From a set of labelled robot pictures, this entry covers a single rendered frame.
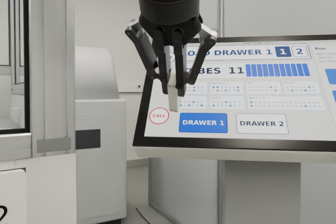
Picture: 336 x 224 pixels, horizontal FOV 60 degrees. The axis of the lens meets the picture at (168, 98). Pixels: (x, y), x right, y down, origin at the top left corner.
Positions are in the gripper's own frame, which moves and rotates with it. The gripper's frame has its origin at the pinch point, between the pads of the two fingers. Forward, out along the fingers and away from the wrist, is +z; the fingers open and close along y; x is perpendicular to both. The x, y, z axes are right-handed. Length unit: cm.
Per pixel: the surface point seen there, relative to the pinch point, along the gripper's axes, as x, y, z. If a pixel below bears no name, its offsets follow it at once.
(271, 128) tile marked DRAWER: -2.4, -17.7, 8.8
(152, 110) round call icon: -2.6, 5.6, 10.0
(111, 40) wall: -245, 152, 209
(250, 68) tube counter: -17.4, -12.9, 8.6
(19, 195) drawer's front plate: 19.7, 23.0, 9.8
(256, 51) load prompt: -23.1, -13.8, 8.4
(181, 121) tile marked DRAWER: -1.1, -0.7, 9.7
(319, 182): -34, -53, 86
